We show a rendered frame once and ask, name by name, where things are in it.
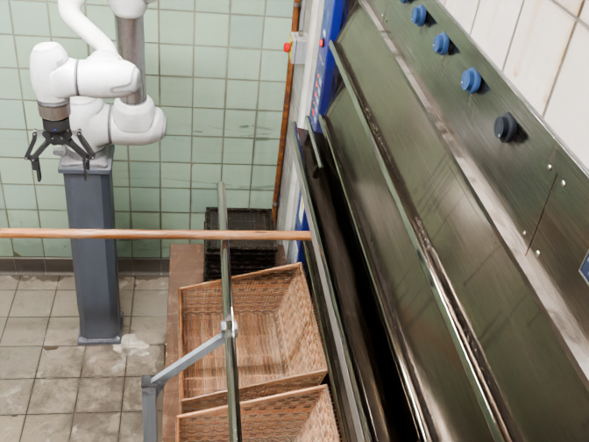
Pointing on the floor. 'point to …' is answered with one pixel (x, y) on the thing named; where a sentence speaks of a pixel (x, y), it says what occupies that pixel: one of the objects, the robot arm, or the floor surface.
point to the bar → (150, 390)
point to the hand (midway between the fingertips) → (62, 175)
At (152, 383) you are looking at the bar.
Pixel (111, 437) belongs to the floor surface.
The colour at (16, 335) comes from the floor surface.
